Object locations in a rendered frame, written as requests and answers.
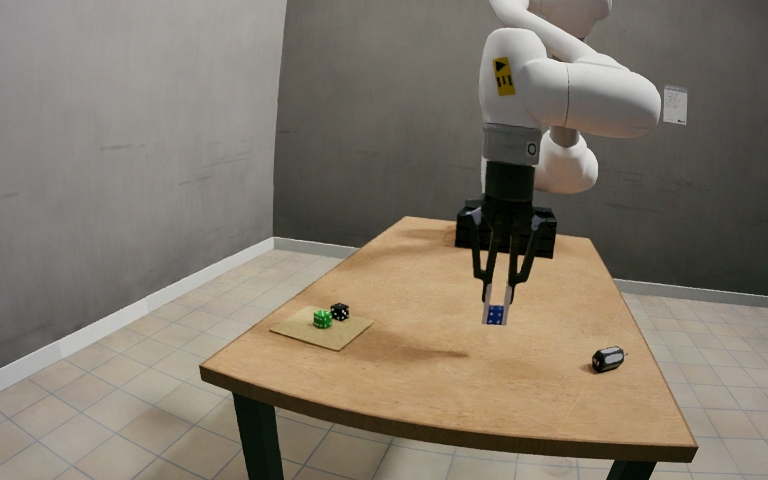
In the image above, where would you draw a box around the blue die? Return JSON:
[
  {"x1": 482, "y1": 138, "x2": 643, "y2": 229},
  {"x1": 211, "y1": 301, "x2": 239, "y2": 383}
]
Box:
[{"x1": 486, "y1": 305, "x2": 504, "y2": 325}]

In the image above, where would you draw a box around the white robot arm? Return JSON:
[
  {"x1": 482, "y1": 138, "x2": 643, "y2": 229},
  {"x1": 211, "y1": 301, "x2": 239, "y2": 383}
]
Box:
[{"x1": 465, "y1": 0, "x2": 661, "y2": 209}]

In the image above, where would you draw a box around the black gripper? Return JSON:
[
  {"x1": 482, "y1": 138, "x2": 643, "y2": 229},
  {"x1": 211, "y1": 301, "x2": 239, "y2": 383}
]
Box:
[{"x1": 465, "y1": 161, "x2": 548, "y2": 326}]

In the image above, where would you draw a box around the beige square mat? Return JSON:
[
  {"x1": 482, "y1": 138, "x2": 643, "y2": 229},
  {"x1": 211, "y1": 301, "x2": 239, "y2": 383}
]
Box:
[{"x1": 269, "y1": 305, "x2": 375, "y2": 352}]

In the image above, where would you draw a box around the green die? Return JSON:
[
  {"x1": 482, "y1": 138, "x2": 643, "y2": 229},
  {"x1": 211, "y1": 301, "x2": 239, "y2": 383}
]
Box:
[{"x1": 313, "y1": 310, "x2": 332, "y2": 329}]

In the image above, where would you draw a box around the black die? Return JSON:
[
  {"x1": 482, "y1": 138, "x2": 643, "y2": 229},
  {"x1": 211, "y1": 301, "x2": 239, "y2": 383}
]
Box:
[{"x1": 331, "y1": 303, "x2": 349, "y2": 321}]

